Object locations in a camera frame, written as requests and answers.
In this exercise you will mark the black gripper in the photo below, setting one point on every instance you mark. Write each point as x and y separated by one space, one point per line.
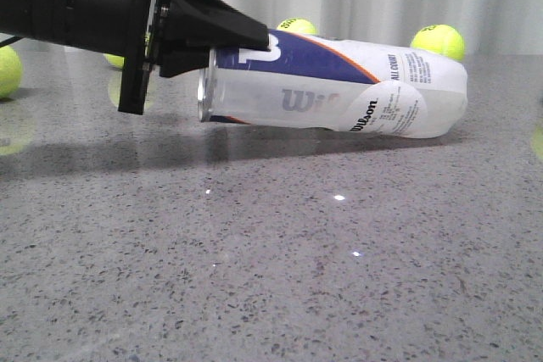
176 36

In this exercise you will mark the white blue Wilson tennis can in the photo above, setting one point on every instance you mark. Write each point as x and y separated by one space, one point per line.
306 81

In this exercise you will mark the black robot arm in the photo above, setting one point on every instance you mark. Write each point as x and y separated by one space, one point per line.
95 25

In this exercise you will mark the yellow tennis ball left rear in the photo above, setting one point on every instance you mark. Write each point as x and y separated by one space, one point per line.
115 60

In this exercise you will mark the yellow tennis ball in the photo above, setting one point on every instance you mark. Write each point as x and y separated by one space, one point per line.
297 25
441 39
115 60

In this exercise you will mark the yellow tennis ball centre rear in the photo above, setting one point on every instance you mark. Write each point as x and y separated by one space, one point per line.
297 25

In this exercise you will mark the Wilson 3 tennis ball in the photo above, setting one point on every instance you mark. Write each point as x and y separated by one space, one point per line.
10 71

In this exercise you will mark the yellow tennis ball right rear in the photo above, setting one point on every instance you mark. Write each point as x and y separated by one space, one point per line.
441 39

